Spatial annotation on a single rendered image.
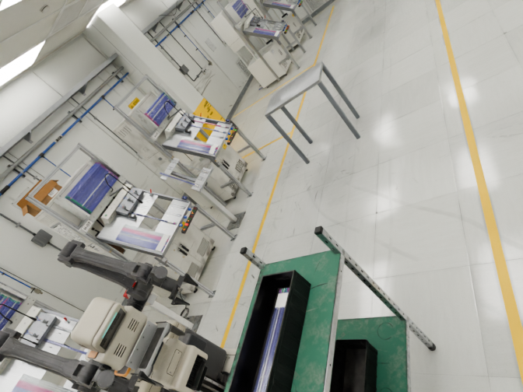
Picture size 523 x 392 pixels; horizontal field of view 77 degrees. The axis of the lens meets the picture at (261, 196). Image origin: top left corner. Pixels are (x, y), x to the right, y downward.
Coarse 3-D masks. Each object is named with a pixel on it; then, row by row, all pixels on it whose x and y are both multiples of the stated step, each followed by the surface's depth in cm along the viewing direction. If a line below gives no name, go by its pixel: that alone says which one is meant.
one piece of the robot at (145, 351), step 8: (144, 328) 166; (152, 328) 169; (160, 328) 168; (168, 328) 168; (176, 328) 171; (144, 336) 165; (152, 336) 168; (160, 336) 163; (136, 344) 161; (144, 344) 164; (152, 344) 164; (160, 344) 161; (136, 352) 160; (144, 352) 163; (152, 352) 159; (128, 360) 156; (136, 360) 159; (144, 360) 159; (152, 360) 156; (136, 368) 158; (144, 368) 155; (152, 368) 156; (160, 384) 157
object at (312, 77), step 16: (320, 64) 344; (304, 80) 343; (320, 80) 320; (272, 96) 381; (288, 96) 344; (272, 112) 352; (288, 112) 397; (352, 112) 379; (352, 128) 348; (304, 160) 389
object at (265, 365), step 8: (288, 288) 132; (280, 296) 132; (280, 304) 129; (280, 312) 126; (272, 320) 126; (280, 320) 123; (272, 328) 124; (272, 336) 121; (272, 344) 119; (264, 352) 119; (272, 352) 116; (264, 360) 117; (264, 368) 114; (264, 376) 112; (256, 384) 112; (264, 384) 110
